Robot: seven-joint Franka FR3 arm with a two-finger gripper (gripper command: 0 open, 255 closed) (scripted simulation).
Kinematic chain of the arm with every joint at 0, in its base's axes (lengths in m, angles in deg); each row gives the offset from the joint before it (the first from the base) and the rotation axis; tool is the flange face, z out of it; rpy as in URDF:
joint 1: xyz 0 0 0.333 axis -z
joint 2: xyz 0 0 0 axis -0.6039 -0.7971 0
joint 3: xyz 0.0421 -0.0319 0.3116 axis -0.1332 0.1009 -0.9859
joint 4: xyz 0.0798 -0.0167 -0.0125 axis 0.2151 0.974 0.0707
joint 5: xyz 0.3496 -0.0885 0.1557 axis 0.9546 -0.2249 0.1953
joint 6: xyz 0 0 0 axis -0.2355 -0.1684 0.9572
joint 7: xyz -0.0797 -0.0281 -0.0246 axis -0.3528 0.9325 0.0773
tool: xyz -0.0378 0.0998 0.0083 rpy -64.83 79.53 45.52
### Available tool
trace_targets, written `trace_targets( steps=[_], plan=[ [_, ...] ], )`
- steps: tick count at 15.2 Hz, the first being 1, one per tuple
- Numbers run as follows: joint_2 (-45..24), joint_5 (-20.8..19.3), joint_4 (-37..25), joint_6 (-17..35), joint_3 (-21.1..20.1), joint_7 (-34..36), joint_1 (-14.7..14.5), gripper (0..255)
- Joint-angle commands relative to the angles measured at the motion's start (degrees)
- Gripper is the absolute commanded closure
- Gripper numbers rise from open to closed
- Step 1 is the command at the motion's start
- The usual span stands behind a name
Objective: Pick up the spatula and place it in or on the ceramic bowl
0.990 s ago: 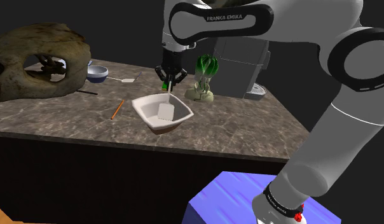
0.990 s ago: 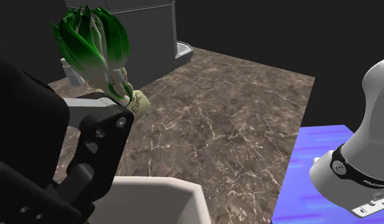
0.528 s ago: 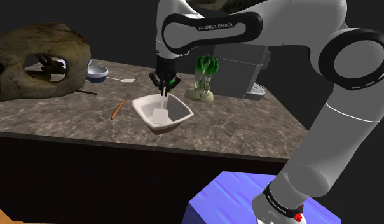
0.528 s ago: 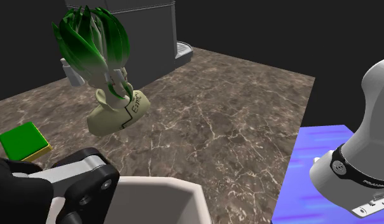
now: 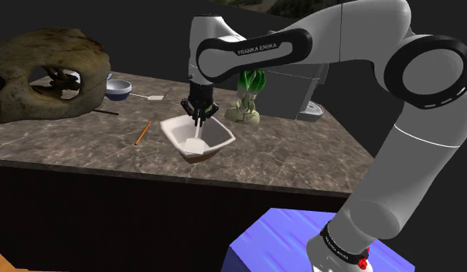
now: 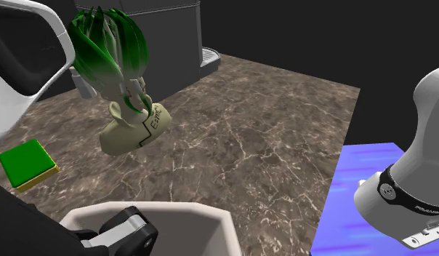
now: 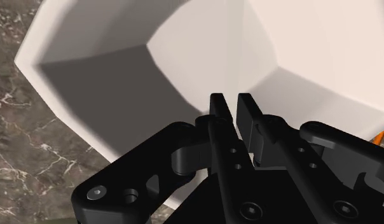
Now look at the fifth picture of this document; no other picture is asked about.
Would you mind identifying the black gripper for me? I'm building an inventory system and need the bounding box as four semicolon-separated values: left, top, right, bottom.
180;80;220;128

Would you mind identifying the white spatula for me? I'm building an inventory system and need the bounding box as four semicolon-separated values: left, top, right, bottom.
184;121;206;156
129;92;165;102

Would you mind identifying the white square bowl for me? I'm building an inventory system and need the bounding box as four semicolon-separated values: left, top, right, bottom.
159;114;237;164

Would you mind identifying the green and white plant vase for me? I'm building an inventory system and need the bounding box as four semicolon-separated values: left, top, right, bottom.
223;68;267;126

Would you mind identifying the orange pencil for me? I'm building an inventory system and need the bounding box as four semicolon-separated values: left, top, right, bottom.
134;120;152;147

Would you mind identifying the blue and white round bowl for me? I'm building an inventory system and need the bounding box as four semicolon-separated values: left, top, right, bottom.
104;79;133;102

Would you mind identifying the grey coffee machine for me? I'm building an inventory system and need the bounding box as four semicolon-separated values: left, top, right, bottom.
255;29;330;123

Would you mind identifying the brown skull sculpture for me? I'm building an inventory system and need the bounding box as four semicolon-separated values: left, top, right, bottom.
0;26;112;125

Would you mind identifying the blue robot stand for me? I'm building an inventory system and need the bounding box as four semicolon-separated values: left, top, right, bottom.
220;207;416;272

